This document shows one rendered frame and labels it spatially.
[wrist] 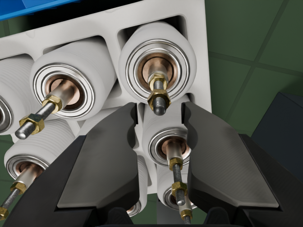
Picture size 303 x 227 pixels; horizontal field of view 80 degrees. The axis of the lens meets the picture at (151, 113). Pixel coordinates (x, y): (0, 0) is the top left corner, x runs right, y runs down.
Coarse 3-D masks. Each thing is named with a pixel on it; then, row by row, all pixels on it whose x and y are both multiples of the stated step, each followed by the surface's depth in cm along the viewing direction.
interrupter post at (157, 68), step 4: (156, 64) 20; (160, 64) 21; (152, 68) 20; (156, 68) 19; (160, 68) 19; (164, 68) 20; (148, 72) 20; (152, 72) 19; (156, 72) 18; (160, 72) 18; (164, 72) 19; (148, 76) 19; (148, 80) 19; (168, 80) 19
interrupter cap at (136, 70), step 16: (144, 48) 20; (160, 48) 20; (176, 48) 20; (128, 64) 21; (144, 64) 21; (176, 64) 21; (128, 80) 22; (144, 80) 22; (176, 80) 22; (144, 96) 23
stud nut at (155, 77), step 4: (152, 76) 18; (156, 76) 18; (160, 76) 18; (164, 76) 18; (152, 80) 18; (156, 80) 18; (160, 80) 18; (164, 80) 18; (148, 84) 18; (152, 84) 18; (164, 84) 18; (152, 88) 18; (164, 88) 18
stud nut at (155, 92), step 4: (152, 92) 15; (156, 92) 14; (160, 92) 14; (164, 92) 14; (148, 96) 15; (152, 96) 14; (156, 96) 14; (160, 96) 14; (164, 96) 14; (168, 96) 15; (148, 100) 15; (152, 100) 15; (168, 100) 15; (152, 104) 15; (168, 104) 15; (152, 108) 15
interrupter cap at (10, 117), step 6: (0, 96) 23; (0, 102) 23; (6, 102) 24; (0, 108) 24; (6, 108) 24; (0, 114) 24; (6, 114) 24; (12, 114) 24; (0, 120) 25; (6, 120) 25; (12, 120) 25; (0, 126) 25; (6, 126) 25; (0, 132) 26
